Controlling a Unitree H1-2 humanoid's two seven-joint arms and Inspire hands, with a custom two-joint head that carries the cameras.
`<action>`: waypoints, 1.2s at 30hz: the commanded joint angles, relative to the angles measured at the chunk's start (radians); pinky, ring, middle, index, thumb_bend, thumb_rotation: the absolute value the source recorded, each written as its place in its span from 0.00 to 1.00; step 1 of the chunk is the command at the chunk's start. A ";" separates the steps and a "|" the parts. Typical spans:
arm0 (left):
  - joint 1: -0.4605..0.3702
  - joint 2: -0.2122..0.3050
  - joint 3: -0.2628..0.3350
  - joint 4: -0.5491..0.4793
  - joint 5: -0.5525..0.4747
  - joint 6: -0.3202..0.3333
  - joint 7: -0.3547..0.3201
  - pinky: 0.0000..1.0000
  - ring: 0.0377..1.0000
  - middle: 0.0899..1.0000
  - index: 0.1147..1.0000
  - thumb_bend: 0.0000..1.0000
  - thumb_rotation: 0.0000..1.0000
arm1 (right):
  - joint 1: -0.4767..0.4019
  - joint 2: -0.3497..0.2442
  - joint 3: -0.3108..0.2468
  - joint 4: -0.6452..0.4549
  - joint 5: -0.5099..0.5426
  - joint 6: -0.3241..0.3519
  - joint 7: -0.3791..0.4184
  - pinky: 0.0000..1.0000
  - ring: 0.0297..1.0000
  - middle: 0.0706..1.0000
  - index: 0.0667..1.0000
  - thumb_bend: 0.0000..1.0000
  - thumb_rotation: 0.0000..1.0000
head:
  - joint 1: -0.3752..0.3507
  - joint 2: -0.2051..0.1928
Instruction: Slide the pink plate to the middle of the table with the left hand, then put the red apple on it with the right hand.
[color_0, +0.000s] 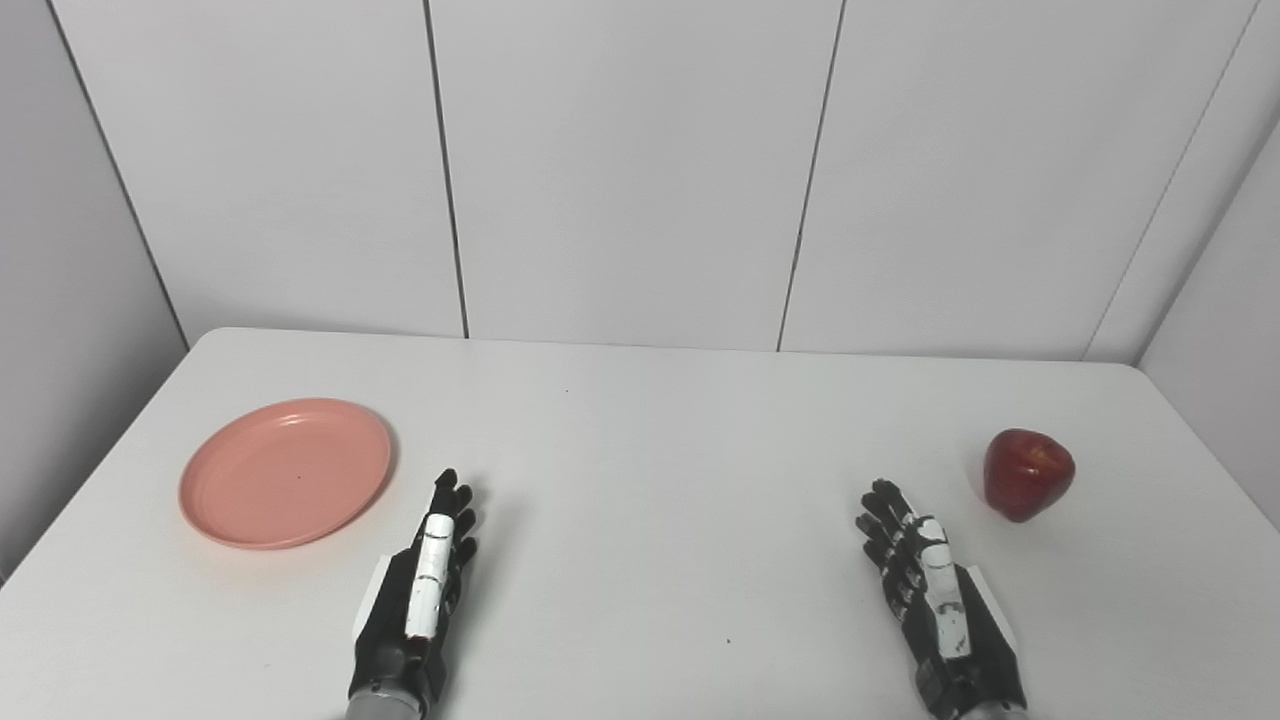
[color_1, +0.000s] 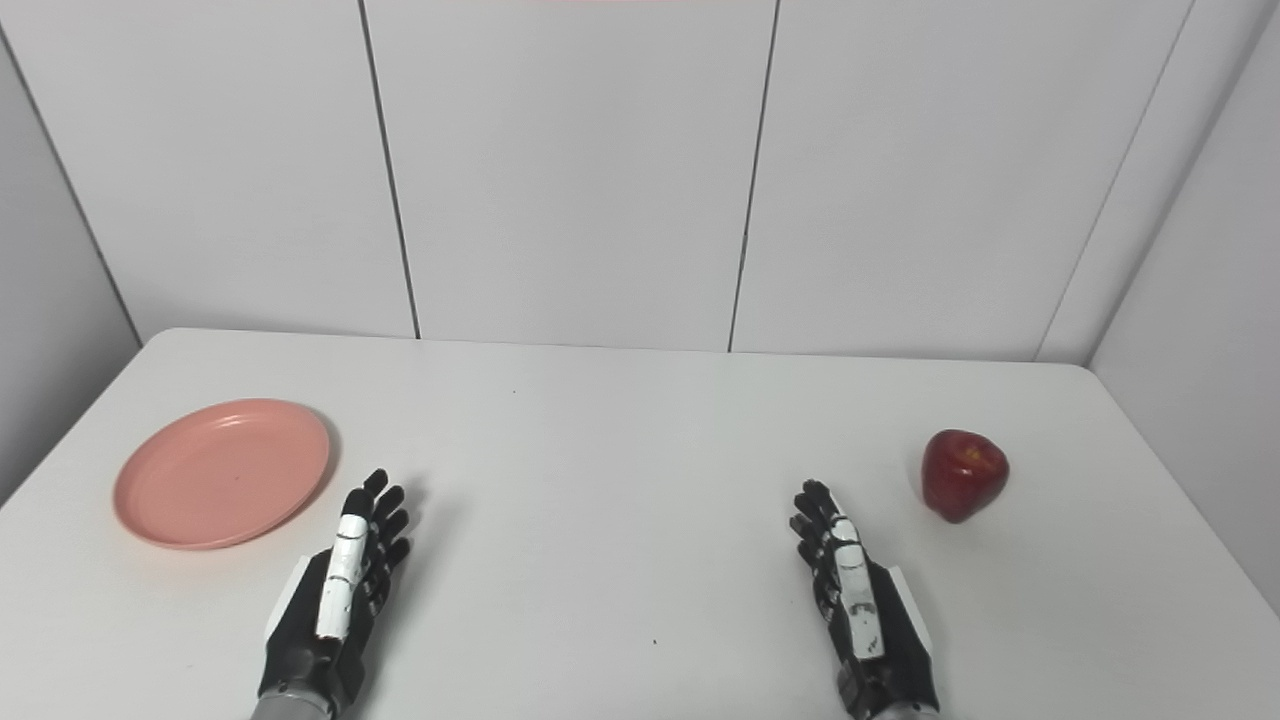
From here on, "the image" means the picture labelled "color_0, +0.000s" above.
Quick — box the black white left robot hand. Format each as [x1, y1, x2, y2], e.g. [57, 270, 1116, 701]
[347, 468, 479, 701]

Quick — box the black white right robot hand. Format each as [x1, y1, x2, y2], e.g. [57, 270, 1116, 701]
[855, 478, 1029, 717]

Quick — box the red apple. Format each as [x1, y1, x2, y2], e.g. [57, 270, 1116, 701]
[983, 429, 1077, 523]

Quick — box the pink round plate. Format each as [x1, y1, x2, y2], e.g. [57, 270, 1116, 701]
[178, 398, 393, 551]

